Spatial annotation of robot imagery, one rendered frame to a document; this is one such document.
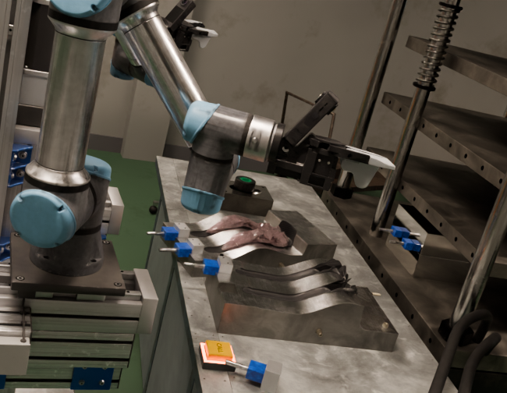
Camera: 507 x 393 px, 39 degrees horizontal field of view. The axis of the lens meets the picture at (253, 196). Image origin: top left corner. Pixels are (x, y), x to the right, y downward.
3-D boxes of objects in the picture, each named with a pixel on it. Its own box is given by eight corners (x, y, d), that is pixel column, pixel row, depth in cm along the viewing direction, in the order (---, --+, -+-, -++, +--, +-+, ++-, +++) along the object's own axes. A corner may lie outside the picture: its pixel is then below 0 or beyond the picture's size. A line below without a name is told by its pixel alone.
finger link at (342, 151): (366, 163, 123) (317, 150, 123) (369, 153, 122) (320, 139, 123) (367, 167, 118) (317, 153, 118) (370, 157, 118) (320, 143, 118)
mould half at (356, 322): (217, 333, 184) (228, 287, 179) (204, 284, 207) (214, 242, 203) (391, 352, 197) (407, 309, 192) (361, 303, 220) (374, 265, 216)
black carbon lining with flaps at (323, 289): (242, 300, 188) (250, 269, 185) (232, 271, 203) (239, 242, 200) (362, 315, 197) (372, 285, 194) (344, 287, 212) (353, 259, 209)
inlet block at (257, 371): (230, 346, 169) (225, 365, 171) (225, 357, 164) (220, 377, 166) (283, 363, 168) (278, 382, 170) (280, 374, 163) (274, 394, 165)
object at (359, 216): (439, 366, 211) (445, 348, 209) (320, 200, 329) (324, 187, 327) (666, 390, 233) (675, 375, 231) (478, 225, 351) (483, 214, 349)
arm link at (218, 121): (186, 138, 129) (196, 93, 126) (245, 154, 129) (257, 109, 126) (176, 149, 122) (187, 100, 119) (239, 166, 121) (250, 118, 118)
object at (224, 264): (182, 276, 194) (186, 259, 193) (180, 267, 199) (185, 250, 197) (228, 282, 198) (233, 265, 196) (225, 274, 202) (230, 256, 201)
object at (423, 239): (412, 277, 254) (427, 233, 248) (384, 244, 279) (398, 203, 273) (531, 294, 267) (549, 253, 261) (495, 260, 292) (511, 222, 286)
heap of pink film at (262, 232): (225, 253, 216) (232, 231, 213) (202, 228, 230) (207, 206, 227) (296, 253, 229) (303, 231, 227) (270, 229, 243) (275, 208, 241)
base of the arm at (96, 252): (30, 274, 141) (37, 228, 138) (28, 239, 154) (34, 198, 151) (107, 278, 147) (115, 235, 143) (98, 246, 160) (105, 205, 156)
